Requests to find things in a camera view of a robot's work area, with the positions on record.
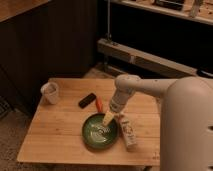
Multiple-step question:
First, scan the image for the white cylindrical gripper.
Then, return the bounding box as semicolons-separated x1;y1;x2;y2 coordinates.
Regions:
102;89;132;126

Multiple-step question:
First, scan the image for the green ceramic bowl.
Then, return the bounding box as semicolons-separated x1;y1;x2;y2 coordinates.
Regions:
81;113;119;150

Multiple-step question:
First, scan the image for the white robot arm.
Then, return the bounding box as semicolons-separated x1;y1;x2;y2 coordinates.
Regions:
109;74;213;171

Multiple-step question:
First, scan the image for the orange carrot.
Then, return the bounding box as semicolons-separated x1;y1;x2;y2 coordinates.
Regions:
95;97;103;113

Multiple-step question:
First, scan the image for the black rectangular block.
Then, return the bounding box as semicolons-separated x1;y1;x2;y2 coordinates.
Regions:
78;93;96;108

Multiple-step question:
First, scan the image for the wooden table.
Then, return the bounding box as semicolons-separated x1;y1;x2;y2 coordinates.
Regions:
17;78;160;166

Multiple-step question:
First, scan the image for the white mug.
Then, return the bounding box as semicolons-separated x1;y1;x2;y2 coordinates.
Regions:
40;82;59;105

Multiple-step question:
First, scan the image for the vertical metal pole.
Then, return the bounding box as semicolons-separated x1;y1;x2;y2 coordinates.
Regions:
107;0;111;41

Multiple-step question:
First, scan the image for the dark wooden cabinet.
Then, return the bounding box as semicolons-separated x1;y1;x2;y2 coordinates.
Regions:
0;0;98;115

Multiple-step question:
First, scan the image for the background shelf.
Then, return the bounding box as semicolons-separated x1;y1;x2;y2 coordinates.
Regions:
111;0;213;26

